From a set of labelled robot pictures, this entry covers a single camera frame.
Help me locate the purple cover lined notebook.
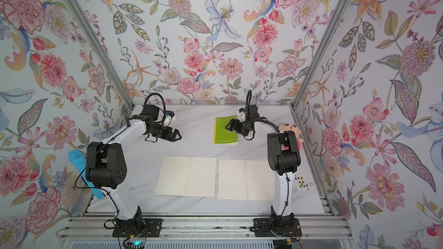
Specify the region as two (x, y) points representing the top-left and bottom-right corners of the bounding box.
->
(155, 157), (217, 197)

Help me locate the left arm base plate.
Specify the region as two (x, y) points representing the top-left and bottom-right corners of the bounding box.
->
(112, 219), (163, 238)

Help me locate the aluminium front rail frame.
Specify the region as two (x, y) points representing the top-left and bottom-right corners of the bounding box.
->
(56, 202), (356, 249)

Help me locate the pink plush doll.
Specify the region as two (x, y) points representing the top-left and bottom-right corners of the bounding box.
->
(277, 123), (304, 149)

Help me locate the yellow cover lined notebook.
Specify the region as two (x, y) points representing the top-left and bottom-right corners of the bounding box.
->
(218, 160), (275, 201)

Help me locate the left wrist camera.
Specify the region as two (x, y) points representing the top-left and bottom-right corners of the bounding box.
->
(163, 111), (175, 127)

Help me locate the green nusign notebook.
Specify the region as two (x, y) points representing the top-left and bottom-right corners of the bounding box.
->
(213, 115), (238, 145)

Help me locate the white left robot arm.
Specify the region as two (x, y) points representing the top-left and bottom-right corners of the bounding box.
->
(85, 115), (182, 221)

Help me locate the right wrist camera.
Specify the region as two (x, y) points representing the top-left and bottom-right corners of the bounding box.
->
(237, 108), (247, 123)

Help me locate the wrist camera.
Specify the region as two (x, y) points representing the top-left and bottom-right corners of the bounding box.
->
(163, 111), (175, 127)
(237, 108), (247, 123)

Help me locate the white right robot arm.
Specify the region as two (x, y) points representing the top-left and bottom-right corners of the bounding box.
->
(225, 118), (301, 232)

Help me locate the small dotted card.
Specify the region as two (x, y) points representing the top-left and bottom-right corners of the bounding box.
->
(296, 177), (309, 190)

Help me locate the blue toy microphone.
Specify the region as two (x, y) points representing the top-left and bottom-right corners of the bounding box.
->
(68, 149), (105, 199)

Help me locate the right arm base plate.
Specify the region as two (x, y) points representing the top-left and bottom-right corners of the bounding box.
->
(249, 216), (302, 238)

